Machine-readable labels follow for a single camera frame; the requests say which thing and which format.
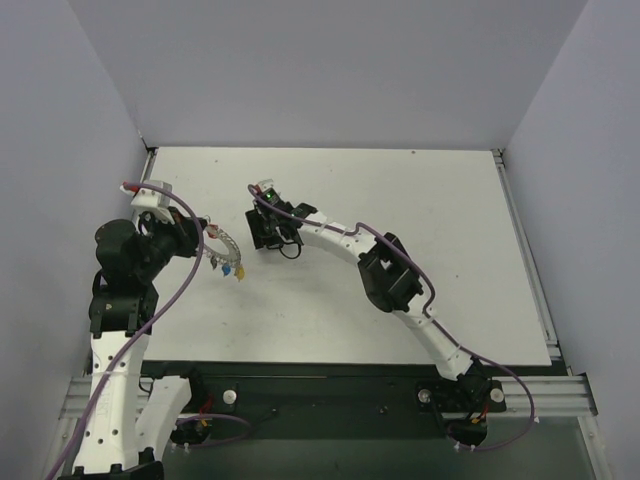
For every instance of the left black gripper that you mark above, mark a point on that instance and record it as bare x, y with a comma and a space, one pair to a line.
189, 234

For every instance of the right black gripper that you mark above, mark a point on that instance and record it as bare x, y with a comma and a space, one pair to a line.
255, 230

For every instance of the red key tag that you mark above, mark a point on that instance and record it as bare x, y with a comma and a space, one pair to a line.
212, 231

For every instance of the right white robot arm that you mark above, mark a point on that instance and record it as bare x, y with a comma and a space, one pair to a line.
393, 283

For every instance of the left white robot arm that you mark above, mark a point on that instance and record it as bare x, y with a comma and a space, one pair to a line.
115, 438

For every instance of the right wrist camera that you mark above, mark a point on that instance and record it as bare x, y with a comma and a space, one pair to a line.
261, 187

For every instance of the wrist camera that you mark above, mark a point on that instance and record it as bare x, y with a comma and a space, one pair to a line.
149, 201
261, 187

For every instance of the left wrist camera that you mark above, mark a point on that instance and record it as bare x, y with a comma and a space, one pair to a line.
149, 201

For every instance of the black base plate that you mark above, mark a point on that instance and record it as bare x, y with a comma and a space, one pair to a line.
232, 402

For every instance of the aluminium frame rail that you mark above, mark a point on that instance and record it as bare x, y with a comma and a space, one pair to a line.
530, 392

